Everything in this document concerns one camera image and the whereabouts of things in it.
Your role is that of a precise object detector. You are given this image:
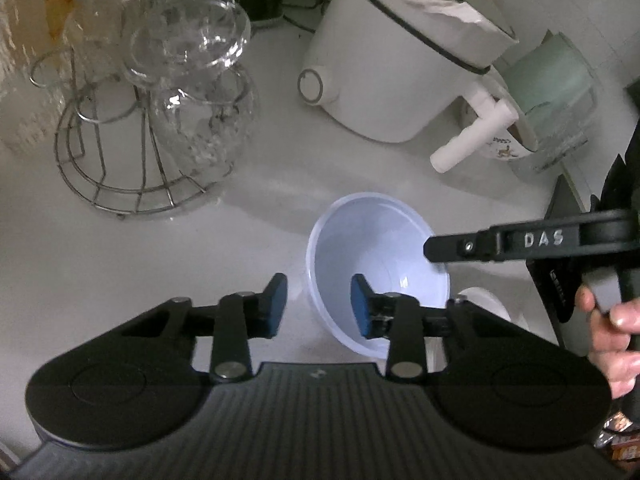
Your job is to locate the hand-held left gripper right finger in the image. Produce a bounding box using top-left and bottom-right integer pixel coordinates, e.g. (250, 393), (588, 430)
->
(350, 273), (522, 381)

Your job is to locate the metal wire cup rack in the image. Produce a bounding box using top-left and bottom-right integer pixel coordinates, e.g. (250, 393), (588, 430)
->
(29, 44), (258, 220)

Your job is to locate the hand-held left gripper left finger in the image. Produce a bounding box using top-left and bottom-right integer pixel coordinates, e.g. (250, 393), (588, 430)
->
(117, 272), (290, 382)

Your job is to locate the white electric cooking pot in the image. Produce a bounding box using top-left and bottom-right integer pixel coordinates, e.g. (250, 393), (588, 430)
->
(297, 0), (521, 177)

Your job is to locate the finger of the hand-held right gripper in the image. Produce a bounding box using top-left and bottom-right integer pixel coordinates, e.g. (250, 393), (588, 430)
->
(422, 211), (586, 264)

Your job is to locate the person's right hand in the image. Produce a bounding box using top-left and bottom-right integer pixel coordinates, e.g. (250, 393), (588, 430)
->
(575, 282), (640, 401)

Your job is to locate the clear glass cup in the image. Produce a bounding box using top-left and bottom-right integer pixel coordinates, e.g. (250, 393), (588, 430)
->
(149, 66), (262, 182)
(124, 0), (252, 88)

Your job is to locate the plain white ceramic bowl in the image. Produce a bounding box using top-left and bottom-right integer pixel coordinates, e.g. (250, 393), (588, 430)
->
(450, 287), (514, 332)

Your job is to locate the blue plastic bowl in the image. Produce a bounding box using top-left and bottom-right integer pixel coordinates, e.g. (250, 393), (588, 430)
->
(305, 191), (452, 364)

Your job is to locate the colourful printed packet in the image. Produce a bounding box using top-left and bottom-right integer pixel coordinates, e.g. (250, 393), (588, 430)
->
(594, 400), (640, 467)

